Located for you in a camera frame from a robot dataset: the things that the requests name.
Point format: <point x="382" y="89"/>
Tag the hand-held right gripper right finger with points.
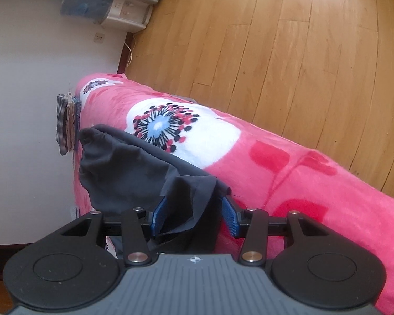
<point x="230" y="216"/>

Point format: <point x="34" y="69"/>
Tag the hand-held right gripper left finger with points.
<point x="159" y="216"/>

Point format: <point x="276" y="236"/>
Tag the dark grey garment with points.
<point x="118" y="170"/>

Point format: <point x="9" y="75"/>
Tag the pink flower print blanket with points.
<point x="282" y="187"/>

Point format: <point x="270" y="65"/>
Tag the plaid folded garment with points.
<point x="62" y="124"/>

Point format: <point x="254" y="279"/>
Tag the blue water bottle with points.
<point x="85" y="3"/>

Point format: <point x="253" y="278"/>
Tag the dark brown door frame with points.
<point x="0" y="262"/>

